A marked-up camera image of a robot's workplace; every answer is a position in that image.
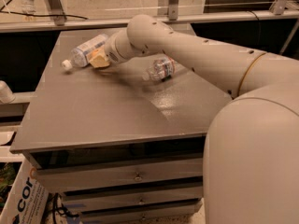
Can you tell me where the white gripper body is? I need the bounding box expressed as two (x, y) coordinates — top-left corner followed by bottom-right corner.
(104, 29), (147, 63)

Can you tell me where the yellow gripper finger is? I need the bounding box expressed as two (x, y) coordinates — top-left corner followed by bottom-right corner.
(87, 48), (110, 68)

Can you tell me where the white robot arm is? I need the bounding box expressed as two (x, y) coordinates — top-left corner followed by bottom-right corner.
(92, 15), (299, 224)

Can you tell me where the blue label plastic bottle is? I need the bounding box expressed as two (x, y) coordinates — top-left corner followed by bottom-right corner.
(62, 34), (108, 71)

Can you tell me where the clear red label bottle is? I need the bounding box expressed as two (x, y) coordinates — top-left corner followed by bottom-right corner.
(142, 56), (176, 81)

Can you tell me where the grey drawer cabinet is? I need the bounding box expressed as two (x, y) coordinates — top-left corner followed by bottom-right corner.
(11, 30), (230, 224)

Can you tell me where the white cylinder object left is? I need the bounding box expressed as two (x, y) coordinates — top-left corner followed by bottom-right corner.
(0, 80), (15, 104)

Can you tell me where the white cardboard box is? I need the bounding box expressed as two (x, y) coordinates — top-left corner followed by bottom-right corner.
(0, 160), (49, 224)

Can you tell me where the black cable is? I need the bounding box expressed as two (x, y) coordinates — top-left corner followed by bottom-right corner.
(0, 10), (90, 21)

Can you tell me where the metal frame rail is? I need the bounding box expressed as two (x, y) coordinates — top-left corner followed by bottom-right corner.
(0, 0), (299, 30)

